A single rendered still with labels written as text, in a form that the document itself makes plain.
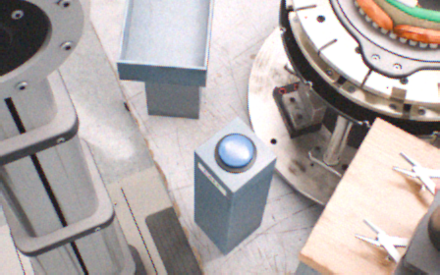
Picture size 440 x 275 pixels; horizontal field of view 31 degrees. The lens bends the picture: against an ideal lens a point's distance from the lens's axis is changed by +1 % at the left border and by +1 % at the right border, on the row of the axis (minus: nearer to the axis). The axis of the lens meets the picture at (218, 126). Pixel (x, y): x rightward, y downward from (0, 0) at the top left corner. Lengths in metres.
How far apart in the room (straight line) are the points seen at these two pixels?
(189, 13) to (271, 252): 0.37
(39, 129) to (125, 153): 1.27
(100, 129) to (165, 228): 0.48
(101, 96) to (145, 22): 1.13
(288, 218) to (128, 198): 0.63
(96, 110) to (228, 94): 0.92
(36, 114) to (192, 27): 0.31
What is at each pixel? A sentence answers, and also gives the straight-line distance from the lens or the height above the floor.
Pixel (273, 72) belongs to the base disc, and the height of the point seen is 0.80.
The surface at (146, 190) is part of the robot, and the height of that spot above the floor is 0.26.
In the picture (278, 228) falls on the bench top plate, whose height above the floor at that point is 0.78.
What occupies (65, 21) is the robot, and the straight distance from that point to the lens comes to 0.53.
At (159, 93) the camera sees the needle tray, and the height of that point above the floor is 0.85.
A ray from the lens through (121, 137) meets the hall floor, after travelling 2.07.
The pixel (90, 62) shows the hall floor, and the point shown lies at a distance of 2.18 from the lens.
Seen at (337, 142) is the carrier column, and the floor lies 0.89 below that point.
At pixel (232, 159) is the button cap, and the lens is 0.90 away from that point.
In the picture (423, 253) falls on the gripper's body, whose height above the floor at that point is 1.18.
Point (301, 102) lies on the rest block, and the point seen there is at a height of 0.84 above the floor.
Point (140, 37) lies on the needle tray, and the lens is 1.00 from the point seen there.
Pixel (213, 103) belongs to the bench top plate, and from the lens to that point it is 1.23.
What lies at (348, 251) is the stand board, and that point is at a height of 1.07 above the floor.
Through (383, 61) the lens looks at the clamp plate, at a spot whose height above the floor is 1.10.
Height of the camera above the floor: 1.87
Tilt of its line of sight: 64 degrees down
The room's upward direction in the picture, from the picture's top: 4 degrees clockwise
